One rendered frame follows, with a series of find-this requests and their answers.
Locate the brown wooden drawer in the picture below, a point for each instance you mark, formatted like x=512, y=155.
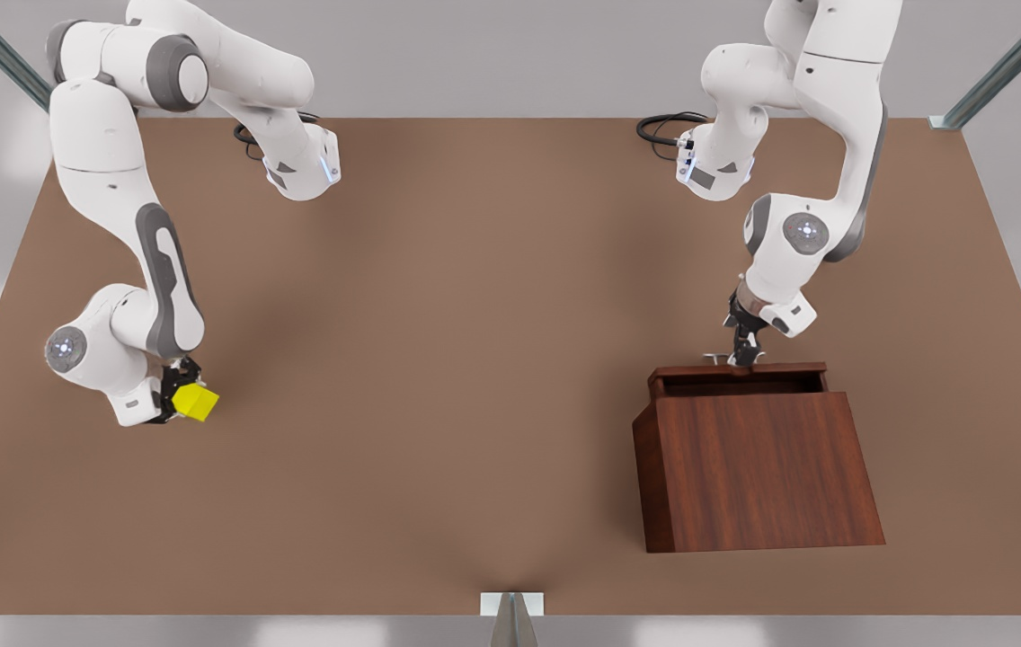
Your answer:
x=735, y=377

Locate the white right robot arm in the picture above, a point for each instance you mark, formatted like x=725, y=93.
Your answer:
x=106, y=162

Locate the brown wooden cabinet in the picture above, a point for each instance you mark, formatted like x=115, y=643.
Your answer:
x=758, y=467

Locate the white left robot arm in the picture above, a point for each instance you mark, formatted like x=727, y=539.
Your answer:
x=834, y=90

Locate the yellow cube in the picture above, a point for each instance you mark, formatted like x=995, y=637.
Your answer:
x=196, y=403

